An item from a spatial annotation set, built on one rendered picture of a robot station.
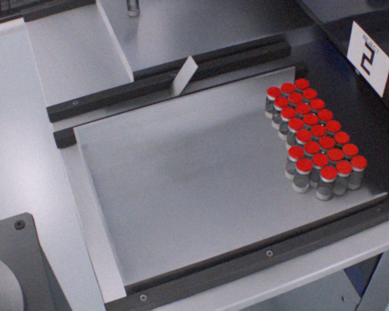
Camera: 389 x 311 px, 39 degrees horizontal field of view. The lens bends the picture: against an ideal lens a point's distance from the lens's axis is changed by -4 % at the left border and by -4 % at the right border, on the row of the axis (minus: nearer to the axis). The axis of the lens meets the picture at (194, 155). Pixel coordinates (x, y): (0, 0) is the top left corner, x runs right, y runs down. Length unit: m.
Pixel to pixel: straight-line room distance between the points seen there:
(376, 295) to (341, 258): 0.25
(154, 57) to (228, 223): 0.34
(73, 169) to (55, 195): 1.12
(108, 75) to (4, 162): 1.20
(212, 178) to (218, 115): 0.12
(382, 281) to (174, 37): 0.52
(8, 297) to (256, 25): 0.61
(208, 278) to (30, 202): 1.32
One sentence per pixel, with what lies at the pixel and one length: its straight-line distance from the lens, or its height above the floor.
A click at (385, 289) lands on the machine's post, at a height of 0.70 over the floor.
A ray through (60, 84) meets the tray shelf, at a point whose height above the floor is 0.88.
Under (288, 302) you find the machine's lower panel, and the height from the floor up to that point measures 0.22.
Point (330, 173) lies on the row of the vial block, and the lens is 0.71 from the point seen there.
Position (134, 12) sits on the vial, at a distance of 1.03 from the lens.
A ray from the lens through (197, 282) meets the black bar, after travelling 0.65.
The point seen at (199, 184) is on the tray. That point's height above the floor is 0.88.
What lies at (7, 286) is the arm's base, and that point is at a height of 0.87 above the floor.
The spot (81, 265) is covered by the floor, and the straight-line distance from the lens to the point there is 1.74.
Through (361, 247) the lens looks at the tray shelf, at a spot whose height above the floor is 0.88.
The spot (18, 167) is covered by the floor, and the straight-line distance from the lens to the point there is 2.03.
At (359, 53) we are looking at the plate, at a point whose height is 1.01.
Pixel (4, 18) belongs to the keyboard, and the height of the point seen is 0.81.
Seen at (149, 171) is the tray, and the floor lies 0.88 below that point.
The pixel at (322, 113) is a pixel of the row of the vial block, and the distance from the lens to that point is 0.78.
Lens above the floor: 1.47
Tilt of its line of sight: 49 degrees down
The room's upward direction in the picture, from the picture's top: 3 degrees counter-clockwise
